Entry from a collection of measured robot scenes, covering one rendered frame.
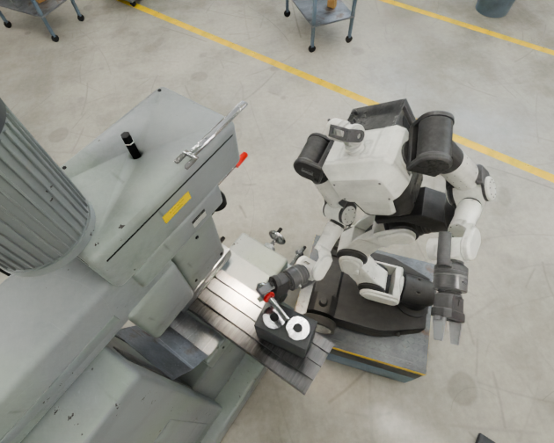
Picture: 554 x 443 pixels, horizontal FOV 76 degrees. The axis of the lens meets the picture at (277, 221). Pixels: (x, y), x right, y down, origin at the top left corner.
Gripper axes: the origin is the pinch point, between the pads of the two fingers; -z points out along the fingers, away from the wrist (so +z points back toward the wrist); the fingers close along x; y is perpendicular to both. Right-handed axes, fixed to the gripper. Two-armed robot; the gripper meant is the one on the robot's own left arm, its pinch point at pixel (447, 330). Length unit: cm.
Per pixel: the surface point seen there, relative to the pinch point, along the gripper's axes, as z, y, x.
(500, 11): 392, -71, -272
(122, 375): -26, -53, 62
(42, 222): 2, -28, 93
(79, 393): -32, -58, 69
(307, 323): -5, -54, -4
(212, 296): -1, -101, 10
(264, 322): -7, -65, 8
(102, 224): 6, -36, 82
